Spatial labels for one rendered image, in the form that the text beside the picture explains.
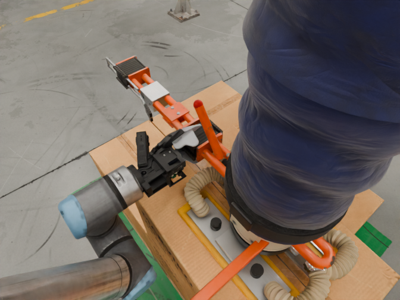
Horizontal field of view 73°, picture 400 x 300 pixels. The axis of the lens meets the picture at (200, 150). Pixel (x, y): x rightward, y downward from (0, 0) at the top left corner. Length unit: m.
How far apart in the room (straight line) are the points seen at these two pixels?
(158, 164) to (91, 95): 2.25
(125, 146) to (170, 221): 0.92
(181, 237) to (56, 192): 1.62
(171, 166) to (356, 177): 0.41
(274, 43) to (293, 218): 0.26
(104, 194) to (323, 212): 0.42
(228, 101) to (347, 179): 1.50
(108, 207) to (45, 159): 1.88
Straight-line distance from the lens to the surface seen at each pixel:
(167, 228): 0.74
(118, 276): 0.62
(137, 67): 0.92
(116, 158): 1.56
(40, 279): 0.51
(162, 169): 0.64
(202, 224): 0.71
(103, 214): 0.62
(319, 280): 0.66
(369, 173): 0.37
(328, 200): 0.41
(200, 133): 0.71
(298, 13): 0.24
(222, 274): 0.56
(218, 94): 1.84
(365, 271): 0.81
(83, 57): 3.41
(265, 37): 0.26
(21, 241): 2.18
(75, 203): 0.62
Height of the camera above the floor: 1.75
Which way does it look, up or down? 52 degrees down
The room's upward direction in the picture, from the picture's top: straight up
